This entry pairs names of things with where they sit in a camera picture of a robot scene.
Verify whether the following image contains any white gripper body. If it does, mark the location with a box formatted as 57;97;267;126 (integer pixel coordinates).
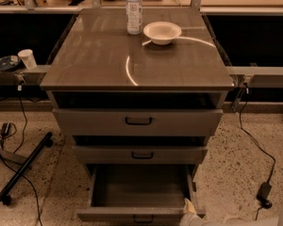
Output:
179;213;208;226

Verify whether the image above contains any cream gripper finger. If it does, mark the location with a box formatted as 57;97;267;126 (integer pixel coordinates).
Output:
183;198;196;214

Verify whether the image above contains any grey bottom drawer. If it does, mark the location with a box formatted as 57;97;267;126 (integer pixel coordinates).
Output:
77;164;197;226

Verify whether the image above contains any grey drawer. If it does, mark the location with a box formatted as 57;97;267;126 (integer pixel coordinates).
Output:
73;146;208;165
53;108;223;137
77;164;197;226

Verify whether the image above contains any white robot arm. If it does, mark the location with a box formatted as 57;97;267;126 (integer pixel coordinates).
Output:
178;202;283;226

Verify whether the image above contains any grey middle drawer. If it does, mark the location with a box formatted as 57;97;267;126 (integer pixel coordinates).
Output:
73;146;208;165

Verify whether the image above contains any grey drawer cabinet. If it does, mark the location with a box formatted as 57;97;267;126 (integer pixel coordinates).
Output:
40;7;236;193

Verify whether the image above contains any grey top drawer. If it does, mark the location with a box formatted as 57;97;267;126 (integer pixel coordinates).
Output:
53;108;223;137

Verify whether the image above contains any black power adapter right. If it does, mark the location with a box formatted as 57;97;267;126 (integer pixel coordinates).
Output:
257;182;272;209

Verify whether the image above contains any white paper bowl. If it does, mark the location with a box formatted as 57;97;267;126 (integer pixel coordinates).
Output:
143;22;182;45

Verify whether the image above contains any black adapter left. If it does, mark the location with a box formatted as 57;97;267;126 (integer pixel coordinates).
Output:
0;122;10;137

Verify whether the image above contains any clear plastic water bottle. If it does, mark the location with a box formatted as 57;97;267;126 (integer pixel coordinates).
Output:
125;0;142;35

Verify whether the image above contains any white paper cup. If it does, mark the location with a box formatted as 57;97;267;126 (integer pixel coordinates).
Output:
18;49;37;69

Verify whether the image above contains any dark blue bowl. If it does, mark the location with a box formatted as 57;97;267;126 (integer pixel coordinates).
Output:
0;56;21;72

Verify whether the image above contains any black power cable right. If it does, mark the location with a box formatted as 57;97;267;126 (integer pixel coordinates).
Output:
238;84;276;184

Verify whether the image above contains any black cable left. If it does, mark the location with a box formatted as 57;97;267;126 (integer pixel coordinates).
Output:
0;85;43;226

